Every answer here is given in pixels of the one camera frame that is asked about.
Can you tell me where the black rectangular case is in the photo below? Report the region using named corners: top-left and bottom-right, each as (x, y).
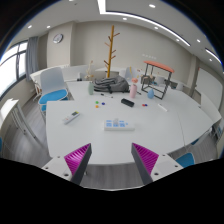
top-left (121, 98), bottom-right (134, 107)

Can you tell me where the pink vase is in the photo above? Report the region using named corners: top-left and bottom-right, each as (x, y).
top-left (129, 84), bottom-right (137, 98)

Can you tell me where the white chair blue seat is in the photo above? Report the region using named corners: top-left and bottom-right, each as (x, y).
top-left (38, 67), bottom-right (68, 116)

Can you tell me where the wooden coat rack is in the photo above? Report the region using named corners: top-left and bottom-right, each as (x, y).
top-left (104, 25), bottom-right (120, 78)

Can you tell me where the round wall clock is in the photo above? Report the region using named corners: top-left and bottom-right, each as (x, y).
top-left (53, 34), bottom-right (64, 44)

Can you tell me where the blue vase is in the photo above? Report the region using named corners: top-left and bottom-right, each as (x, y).
top-left (147, 89), bottom-right (154, 99)

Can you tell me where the blue chair seat right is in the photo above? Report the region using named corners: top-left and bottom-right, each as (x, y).
top-left (176, 153), bottom-right (195, 168)

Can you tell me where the black frame orange-top shelf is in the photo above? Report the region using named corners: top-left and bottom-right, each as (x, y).
top-left (141, 61), bottom-right (174, 99)

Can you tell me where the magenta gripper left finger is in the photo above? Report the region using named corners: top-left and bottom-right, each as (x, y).
top-left (64, 143), bottom-right (92, 185)

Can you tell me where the white marker pen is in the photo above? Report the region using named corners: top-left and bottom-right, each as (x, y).
top-left (158, 104), bottom-right (168, 112)

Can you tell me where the whiteboard on right wall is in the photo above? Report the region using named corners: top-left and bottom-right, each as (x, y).
top-left (196, 68), bottom-right (223, 108)

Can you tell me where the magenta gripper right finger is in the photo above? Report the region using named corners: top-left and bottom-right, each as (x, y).
top-left (131, 143), bottom-right (159, 185)

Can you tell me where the white remote control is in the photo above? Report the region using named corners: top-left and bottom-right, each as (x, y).
top-left (63, 111), bottom-right (80, 124)

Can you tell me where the green vase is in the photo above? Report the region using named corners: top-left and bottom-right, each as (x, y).
top-left (88, 82), bottom-right (94, 95)

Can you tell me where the grey curtain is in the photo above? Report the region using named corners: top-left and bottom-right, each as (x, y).
top-left (25, 36), bottom-right (39, 81)

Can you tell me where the grey backpack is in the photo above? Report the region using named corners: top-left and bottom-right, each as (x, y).
top-left (94, 76), bottom-right (129, 94)

